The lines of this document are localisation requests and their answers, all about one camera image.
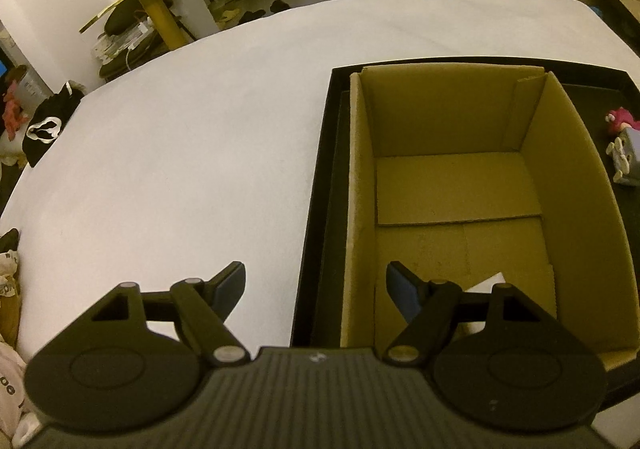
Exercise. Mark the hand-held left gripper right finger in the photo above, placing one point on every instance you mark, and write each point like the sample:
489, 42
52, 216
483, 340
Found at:
406, 290

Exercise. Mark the tan slipper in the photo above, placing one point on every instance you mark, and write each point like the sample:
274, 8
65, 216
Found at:
227, 15

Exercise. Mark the pink toy dinosaur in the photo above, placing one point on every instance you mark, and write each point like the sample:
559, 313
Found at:
619, 119

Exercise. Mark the black slipper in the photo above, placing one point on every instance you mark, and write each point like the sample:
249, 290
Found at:
279, 5
251, 15

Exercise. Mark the black picture frame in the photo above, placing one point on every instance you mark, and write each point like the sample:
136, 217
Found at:
620, 4

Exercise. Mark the grey toy figure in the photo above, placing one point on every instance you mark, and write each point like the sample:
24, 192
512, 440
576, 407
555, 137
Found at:
627, 151

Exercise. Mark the pink plush toy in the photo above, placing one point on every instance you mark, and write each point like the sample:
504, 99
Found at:
12, 114

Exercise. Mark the black bag with white print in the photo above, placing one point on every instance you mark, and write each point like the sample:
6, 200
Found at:
47, 129

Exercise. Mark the black shallow tray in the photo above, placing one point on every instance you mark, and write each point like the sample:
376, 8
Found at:
320, 229

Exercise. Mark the brown cardboard box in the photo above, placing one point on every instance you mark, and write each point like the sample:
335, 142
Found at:
450, 129

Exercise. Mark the pile of clothes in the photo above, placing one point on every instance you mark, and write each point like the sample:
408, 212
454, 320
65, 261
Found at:
9, 329

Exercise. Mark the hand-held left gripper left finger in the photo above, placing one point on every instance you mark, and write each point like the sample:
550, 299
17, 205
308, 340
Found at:
231, 286

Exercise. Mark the white paper slip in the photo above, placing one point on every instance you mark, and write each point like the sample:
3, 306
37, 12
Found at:
485, 285

